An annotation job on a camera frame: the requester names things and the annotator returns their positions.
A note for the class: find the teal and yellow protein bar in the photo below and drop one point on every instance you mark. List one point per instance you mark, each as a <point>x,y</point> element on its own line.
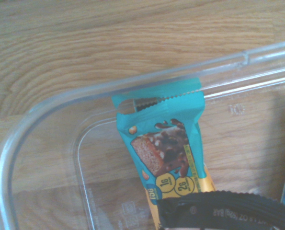
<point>171,134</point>

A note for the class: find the clear plastic container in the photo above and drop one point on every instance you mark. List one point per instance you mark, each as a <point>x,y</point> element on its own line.
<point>37,134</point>

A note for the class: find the black wrapper protein bar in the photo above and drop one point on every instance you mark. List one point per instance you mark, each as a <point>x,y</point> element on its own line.
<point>223,212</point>

